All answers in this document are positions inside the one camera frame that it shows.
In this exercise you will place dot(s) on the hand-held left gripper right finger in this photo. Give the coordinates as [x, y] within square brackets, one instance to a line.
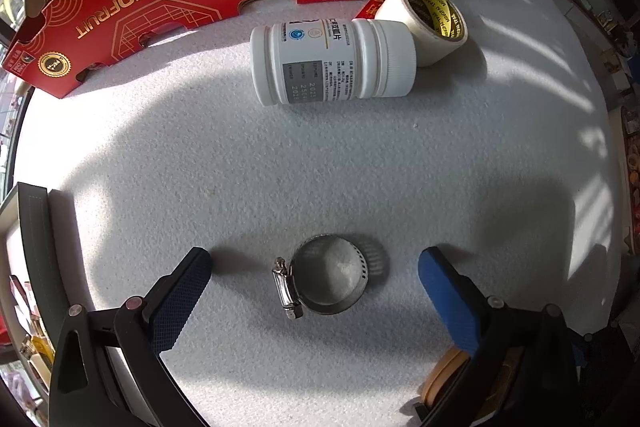
[450, 302]

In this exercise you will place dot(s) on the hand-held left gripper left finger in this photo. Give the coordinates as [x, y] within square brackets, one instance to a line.
[175, 307]

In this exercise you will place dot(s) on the white tray box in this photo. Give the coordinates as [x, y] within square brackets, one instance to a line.
[35, 232]

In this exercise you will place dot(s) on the round wooden dish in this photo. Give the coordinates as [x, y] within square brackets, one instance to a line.
[442, 377]

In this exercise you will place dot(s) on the tape roll with yellow-black core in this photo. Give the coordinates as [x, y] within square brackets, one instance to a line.
[430, 37]

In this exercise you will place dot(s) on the white bottle with grey label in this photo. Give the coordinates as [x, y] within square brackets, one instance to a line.
[325, 62]

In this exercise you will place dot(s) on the red gold printed packet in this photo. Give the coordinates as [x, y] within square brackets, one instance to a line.
[372, 4]

